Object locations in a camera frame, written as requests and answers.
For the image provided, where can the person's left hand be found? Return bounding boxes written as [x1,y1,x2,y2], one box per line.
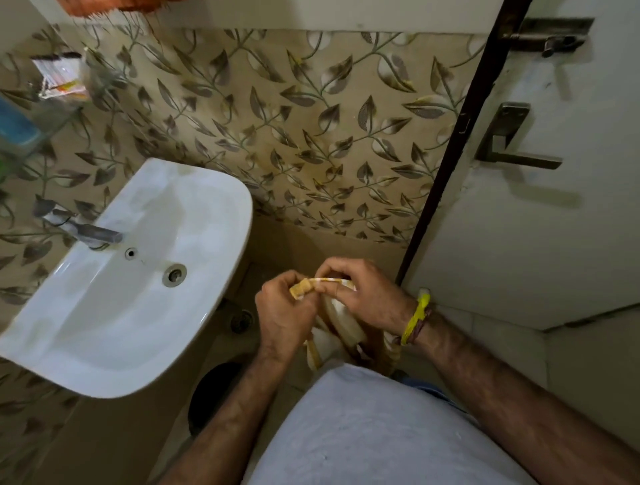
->
[255,270,322,364]

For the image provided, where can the person's right hand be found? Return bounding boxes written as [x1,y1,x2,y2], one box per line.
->
[315,257,419,346]

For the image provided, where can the beige and white cloth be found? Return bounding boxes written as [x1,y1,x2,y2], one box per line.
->
[289,277,403,376]

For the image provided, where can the person's right forearm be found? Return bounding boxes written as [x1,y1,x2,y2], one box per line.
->
[413,309,640,485]

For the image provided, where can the person's left forearm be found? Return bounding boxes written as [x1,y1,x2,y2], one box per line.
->
[159,350,302,485]

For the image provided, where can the round floor drain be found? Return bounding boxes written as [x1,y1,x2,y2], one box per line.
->
[229,309,255,335]

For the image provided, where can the yellow thread wristband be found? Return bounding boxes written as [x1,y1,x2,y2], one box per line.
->
[399,288,434,347]

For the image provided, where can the blue jeans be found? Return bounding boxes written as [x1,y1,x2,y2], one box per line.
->
[394,371,473,418]

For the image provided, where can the metal sink drain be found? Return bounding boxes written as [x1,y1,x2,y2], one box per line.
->
[161,263,188,288]

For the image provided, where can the black round bin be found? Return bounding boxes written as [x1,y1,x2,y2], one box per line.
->
[187,362,247,438]

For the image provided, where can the grey shirt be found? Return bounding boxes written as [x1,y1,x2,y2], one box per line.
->
[247,363,540,485]

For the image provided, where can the white ceramic sink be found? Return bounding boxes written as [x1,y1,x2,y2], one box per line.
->
[0,158,254,399]

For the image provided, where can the white door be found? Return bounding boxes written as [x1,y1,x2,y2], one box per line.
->
[401,0,640,331]

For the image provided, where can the metal sink faucet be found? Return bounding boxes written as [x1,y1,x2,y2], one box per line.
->
[42,204,124,249]

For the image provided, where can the metal door bolt latch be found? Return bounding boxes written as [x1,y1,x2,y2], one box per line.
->
[501,17,596,59]

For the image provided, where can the blue soap box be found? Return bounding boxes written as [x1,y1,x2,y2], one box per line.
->
[0,96,42,147]

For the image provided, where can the orange cloth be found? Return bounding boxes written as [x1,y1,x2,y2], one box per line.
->
[55,0,167,19]

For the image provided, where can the dark door frame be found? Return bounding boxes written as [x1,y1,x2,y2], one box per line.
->
[394,0,534,286]

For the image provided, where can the metal door lever handle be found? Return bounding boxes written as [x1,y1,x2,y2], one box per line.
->
[474,102,564,171]

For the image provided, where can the glass wall shelf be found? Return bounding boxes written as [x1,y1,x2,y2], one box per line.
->
[0,49,127,168]

